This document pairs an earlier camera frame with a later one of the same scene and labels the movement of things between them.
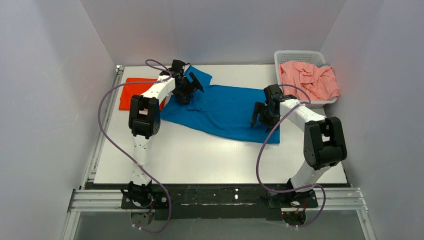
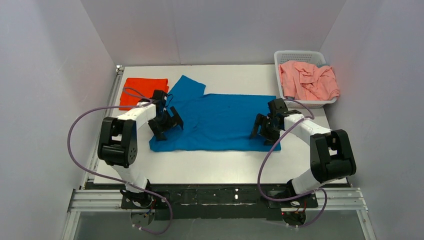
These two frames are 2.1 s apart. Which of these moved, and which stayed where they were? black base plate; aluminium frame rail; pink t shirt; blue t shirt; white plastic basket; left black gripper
Moved: blue t shirt; left black gripper
Stayed: black base plate; pink t shirt; white plastic basket; aluminium frame rail
